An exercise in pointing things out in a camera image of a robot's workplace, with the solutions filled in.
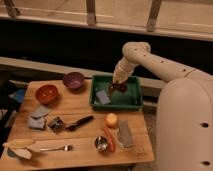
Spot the silver fork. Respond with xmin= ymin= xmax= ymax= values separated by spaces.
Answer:
xmin=40 ymin=145 xmax=73 ymax=152

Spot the dark red grape bunch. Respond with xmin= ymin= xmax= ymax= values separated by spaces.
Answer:
xmin=109 ymin=83 xmax=127 ymax=93

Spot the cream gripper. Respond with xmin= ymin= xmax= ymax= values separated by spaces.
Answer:
xmin=112 ymin=57 xmax=137 ymax=84

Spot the blue grey cloth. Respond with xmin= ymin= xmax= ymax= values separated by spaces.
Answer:
xmin=27 ymin=105 xmax=50 ymax=130

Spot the grey scrubbing sponge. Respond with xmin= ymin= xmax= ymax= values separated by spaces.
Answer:
xmin=117 ymin=121 xmax=134 ymax=148

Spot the grey sponge in tray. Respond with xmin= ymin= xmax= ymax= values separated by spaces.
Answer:
xmin=96 ymin=90 xmax=111 ymax=104

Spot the orange fruit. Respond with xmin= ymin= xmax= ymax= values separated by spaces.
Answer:
xmin=105 ymin=113 xmax=118 ymax=128

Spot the small metal cup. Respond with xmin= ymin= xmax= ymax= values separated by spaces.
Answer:
xmin=95 ymin=136 xmax=108 ymax=152

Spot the blue object at left edge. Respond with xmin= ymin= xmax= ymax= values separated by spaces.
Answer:
xmin=10 ymin=89 xmax=26 ymax=103

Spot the purple bowl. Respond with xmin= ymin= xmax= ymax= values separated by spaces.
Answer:
xmin=63 ymin=72 xmax=85 ymax=90

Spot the small metal clip object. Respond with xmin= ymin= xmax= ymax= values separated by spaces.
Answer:
xmin=48 ymin=117 xmax=65 ymax=133

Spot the green plastic tray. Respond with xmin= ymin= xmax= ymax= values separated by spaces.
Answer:
xmin=89 ymin=75 xmax=143 ymax=111

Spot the yellow corn cob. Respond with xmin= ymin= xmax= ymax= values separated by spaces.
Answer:
xmin=3 ymin=139 xmax=35 ymax=148

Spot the red bowl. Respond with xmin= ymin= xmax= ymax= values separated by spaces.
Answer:
xmin=35 ymin=85 xmax=59 ymax=105

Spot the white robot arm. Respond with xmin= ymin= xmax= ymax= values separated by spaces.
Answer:
xmin=113 ymin=42 xmax=213 ymax=171

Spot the orange carrot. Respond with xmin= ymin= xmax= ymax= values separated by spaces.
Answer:
xmin=101 ymin=127 xmax=115 ymax=153

